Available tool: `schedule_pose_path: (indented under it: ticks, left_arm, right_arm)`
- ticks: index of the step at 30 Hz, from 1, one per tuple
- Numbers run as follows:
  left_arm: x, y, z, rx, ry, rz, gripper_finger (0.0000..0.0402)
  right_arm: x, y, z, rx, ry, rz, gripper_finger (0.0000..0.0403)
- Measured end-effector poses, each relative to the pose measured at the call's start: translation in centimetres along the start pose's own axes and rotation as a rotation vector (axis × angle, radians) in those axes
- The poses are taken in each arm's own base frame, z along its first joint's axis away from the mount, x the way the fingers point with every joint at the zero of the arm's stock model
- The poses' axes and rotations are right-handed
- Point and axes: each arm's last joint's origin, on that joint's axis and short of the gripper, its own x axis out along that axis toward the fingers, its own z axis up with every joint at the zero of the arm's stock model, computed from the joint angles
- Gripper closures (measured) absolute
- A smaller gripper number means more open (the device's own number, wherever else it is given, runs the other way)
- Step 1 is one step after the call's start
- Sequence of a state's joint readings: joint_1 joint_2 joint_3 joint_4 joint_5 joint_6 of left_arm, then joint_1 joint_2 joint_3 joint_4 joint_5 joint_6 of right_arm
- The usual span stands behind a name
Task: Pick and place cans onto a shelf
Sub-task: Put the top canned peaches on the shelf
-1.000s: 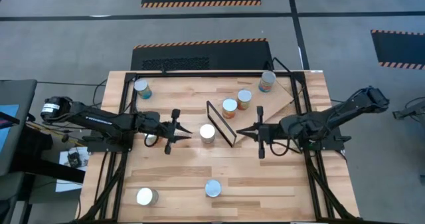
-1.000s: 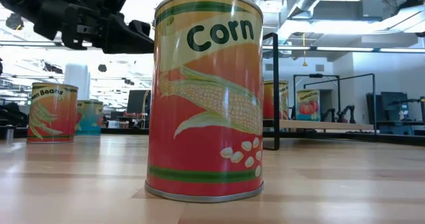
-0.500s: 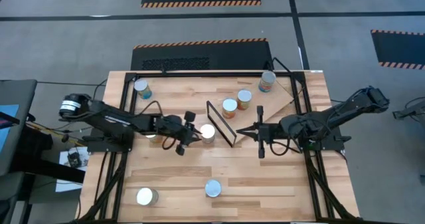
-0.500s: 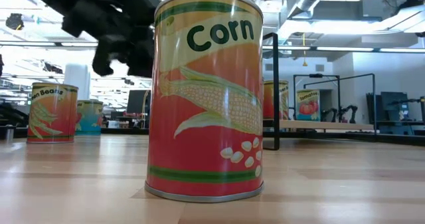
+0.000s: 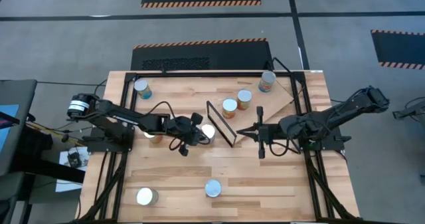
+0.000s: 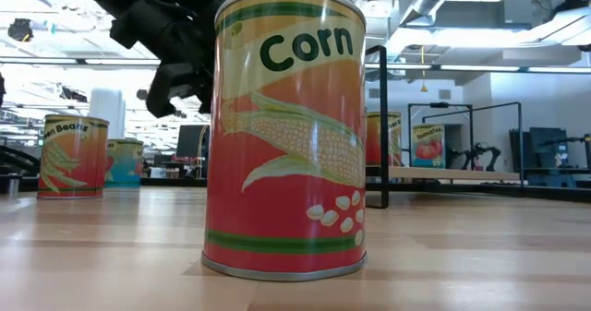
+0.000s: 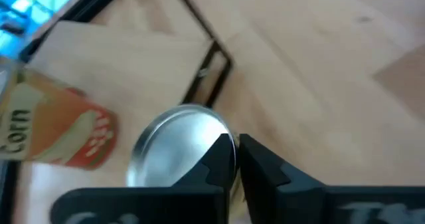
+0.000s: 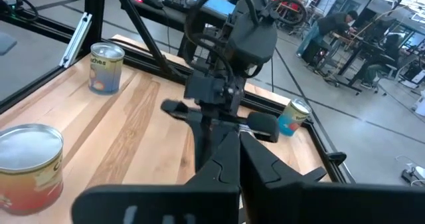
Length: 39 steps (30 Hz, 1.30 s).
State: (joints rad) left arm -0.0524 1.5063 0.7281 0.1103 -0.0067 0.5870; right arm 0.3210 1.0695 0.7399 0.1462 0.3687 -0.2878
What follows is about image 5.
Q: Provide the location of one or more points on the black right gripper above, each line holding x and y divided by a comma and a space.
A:
270, 132

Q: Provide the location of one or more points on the blue flat panel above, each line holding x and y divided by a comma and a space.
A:
8, 131

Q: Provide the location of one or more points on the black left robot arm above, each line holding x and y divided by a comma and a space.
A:
133, 116

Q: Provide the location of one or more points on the corn label tin can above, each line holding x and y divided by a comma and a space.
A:
212, 188

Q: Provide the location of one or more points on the pale yellow label tin can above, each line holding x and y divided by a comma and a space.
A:
209, 132

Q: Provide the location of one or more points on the white paper sheet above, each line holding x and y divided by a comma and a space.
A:
63, 161

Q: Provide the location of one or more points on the green beans label tin can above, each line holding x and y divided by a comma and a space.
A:
155, 139

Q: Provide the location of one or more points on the orange label tin can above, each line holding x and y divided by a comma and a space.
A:
229, 105
244, 96

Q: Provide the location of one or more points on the white table sticker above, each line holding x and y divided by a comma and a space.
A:
317, 71

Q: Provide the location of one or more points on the small black device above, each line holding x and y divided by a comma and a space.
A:
74, 159

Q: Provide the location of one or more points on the grey metal stand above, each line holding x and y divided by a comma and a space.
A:
411, 111

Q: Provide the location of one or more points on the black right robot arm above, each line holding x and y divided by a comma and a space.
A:
332, 116

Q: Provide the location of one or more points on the black aluminium table frame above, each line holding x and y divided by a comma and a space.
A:
216, 74

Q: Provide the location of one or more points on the black equipment stand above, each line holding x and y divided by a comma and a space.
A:
36, 151

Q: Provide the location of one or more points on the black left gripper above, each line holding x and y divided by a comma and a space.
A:
186, 131

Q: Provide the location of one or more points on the blue tomato label tin can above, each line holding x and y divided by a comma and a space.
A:
267, 79

